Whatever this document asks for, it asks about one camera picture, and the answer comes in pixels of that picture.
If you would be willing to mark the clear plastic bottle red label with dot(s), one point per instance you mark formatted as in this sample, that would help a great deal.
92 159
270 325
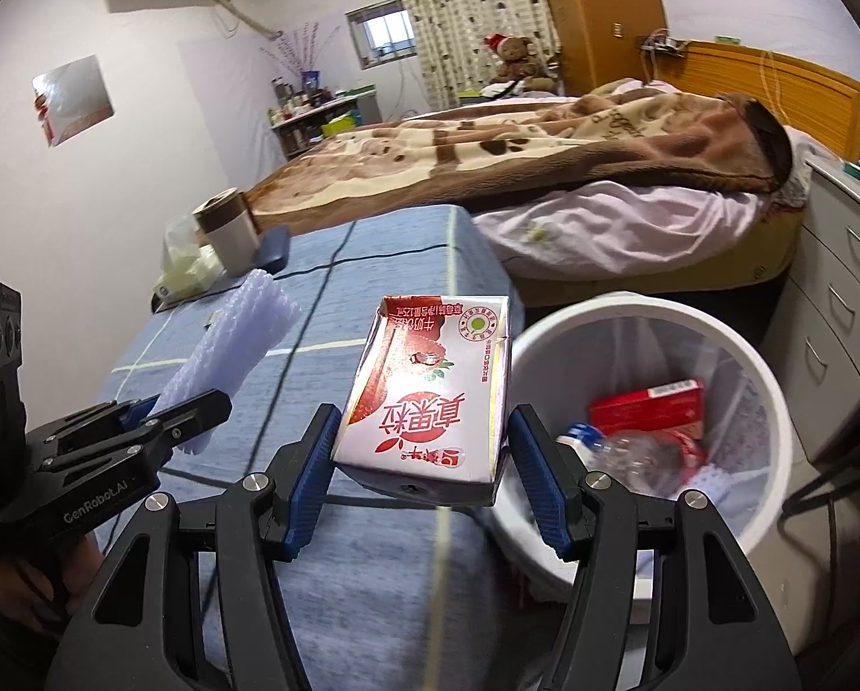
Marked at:
639 457

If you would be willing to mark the blue checked tablecloth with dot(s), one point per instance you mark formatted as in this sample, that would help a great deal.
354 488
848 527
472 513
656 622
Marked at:
387 259

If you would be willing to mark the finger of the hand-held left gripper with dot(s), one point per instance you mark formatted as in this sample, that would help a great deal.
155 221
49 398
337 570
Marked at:
92 421
178 421

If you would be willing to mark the heart patterned curtain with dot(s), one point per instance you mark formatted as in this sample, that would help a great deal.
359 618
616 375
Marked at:
466 14

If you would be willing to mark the person's left hand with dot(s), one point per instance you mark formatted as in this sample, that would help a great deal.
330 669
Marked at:
20 590

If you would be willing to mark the shiny wall poster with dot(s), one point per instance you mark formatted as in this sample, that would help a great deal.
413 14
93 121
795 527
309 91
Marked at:
74 101

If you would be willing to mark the brown patterned blanket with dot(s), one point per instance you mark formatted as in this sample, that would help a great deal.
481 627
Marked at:
509 151

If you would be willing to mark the dark blue glasses case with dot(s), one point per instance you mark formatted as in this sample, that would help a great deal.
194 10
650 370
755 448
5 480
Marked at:
273 250

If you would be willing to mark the red medicine box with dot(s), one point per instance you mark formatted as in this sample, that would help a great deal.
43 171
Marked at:
646 407

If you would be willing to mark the beige cup with brown lid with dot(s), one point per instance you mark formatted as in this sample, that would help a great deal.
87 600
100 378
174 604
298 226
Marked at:
228 237

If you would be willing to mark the brown teddy bear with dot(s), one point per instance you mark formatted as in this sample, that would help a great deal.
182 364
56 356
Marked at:
513 57

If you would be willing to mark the white tissue pack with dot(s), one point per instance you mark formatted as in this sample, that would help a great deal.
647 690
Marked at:
185 273

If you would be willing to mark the power strip with chargers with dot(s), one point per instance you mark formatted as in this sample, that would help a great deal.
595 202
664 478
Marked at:
664 44

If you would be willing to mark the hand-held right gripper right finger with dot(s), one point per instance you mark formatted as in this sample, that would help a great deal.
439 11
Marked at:
538 489

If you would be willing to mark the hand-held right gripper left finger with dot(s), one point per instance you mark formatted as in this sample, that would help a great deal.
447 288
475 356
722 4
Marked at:
315 489

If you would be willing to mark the pale pink quilt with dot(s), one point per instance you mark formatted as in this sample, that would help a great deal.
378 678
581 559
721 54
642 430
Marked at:
653 223

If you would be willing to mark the barred window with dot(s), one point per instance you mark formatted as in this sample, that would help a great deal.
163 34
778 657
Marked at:
387 36

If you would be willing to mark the wooden wardrobe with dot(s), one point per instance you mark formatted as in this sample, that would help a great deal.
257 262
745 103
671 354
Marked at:
603 14

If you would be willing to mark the decorative dried branches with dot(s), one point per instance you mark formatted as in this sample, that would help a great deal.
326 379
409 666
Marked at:
300 50

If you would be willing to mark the white foam fruit net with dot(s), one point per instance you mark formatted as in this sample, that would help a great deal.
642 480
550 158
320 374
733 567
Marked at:
236 331

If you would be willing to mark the wooden bed frame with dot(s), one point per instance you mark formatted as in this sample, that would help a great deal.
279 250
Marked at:
818 101

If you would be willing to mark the red milk drink carton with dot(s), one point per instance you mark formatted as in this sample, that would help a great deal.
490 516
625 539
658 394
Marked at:
415 403

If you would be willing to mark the white dressing table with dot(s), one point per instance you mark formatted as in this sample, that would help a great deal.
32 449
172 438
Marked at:
329 111

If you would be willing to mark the grey drawer cabinet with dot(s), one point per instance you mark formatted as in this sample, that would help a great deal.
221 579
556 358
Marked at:
833 266

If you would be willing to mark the white trash bin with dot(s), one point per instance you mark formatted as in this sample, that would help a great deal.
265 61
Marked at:
757 511

